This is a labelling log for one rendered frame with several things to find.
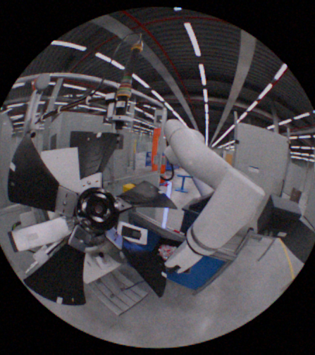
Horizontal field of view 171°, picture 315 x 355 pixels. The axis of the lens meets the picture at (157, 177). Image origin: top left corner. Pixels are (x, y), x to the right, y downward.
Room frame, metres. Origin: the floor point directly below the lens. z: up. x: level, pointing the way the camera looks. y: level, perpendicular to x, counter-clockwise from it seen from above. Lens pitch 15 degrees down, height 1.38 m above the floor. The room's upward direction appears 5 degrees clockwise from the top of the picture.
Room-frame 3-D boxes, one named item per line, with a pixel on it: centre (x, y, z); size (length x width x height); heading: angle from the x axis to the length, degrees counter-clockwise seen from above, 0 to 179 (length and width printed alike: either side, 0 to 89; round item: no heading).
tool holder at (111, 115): (0.32, 0.13, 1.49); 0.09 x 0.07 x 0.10; 90
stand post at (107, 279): (0.27, 0.29, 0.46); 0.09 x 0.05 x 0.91; 145
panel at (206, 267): (0.56, -0.16, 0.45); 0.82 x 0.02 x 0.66; 55
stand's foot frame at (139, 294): (0.33, 0.36, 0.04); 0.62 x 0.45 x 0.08; 55
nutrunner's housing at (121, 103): (0.32, 0.12, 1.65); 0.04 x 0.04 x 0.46
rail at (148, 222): (0.56, -0.16, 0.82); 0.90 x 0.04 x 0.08; 55
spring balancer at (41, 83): (0.32, 0.84, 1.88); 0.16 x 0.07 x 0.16; 0
